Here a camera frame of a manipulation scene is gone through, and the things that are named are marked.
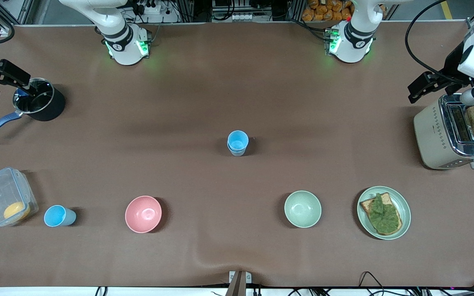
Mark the light blue plastic cup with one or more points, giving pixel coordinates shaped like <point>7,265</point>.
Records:
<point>237,153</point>
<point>238,139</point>
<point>58,216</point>

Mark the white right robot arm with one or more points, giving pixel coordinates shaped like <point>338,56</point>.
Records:
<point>122,41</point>

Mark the toast slice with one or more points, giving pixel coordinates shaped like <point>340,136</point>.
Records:
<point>366,203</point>

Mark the white power strip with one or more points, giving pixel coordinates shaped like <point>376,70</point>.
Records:
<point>154,10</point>

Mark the pale green plate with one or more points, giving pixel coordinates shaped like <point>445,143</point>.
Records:
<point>403,205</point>

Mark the beige steel toaster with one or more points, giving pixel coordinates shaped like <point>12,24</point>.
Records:
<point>434,135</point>

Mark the bag of orange snacks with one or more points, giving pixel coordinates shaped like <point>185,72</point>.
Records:
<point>323,10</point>

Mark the metal table clamp bracket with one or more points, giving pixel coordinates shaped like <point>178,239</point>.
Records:
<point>237,283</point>

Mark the small blue object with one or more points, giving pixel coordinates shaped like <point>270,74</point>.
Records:
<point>21,93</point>

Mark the pink bowl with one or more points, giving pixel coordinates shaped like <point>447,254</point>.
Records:
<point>143,213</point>

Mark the yellow orange round food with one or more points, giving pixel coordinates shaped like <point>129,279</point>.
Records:
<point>16,211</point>

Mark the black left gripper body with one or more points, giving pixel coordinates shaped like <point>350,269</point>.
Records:
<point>452,68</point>

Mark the green lettuce leaf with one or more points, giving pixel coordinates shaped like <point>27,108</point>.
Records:
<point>383,213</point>

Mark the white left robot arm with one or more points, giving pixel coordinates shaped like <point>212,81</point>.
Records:
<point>350,39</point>

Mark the pale green bowl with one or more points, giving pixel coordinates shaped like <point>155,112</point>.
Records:
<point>303,209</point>

